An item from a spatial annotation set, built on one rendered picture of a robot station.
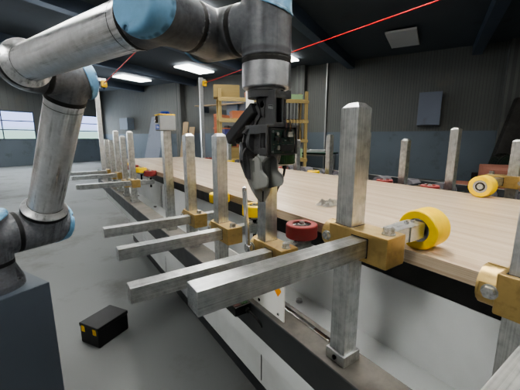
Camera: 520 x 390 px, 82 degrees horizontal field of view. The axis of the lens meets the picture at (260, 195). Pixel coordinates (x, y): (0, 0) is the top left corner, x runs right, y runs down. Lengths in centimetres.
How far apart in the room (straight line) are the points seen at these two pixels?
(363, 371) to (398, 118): 906
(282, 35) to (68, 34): 40
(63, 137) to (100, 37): 56
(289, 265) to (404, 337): 49
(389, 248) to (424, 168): 902
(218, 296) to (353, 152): 31
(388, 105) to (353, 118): 907
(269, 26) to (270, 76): 8
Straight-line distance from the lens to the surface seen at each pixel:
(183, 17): 56
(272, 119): 54
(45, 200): 129
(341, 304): 60
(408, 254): 68
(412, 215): 67
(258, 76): 55
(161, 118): 137
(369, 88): 974
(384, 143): 954
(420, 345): 82
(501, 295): 45
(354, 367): 66
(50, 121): 113
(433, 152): 947
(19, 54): 92
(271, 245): 71
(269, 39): 56
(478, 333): 74
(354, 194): 52
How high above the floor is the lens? 112
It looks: 11 degrees down
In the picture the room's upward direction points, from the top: straight up
